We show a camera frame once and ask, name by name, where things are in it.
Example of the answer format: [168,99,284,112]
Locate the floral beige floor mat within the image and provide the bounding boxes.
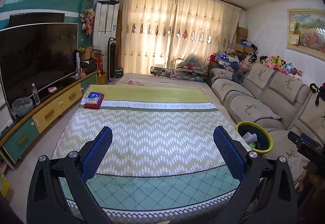
[115,73,210,90]

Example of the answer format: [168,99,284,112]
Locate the red tray with blue pack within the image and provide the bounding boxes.
[84,92,104,109]

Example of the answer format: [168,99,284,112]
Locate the cluttered glass low table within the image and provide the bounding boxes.
[150,60,207,82]

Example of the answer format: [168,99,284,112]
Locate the beige covered sofa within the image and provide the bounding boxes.
[211,63,324,185]

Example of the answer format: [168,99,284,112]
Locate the artificial flower decoration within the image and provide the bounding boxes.
[80,4,95,36]

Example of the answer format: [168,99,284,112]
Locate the yellow rim trash bin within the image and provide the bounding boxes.
[235,121,273,155]

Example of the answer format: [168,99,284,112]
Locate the large black television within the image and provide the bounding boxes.
[1,23,78,106]

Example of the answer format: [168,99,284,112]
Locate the yellow green tv cabinet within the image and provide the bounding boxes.
[1,71,98,168]

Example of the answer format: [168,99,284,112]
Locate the stacked cardboard boxes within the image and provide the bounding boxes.
[234,27,257,54]

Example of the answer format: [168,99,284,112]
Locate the black tower fan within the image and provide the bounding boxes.
[107,37,117,82]

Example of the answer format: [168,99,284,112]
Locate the pile of plush toys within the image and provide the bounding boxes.
[206,39,302,85]

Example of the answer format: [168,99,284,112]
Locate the white standing air conditioner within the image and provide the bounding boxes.
[93,0,119,71]

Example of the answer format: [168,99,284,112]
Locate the framed flower painting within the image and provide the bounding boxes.
[287,9,324,60]

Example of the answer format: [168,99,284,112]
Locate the cream embroidered curtains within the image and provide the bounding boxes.
[121,0,242,74]

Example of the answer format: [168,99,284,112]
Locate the clear water bottle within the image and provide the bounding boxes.
[32,83,40,105]

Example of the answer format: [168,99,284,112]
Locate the black plush toy on sofa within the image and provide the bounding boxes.
[309,83,325,106]

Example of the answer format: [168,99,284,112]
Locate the green patterned table cloth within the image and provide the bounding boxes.
[53,85,241,223]

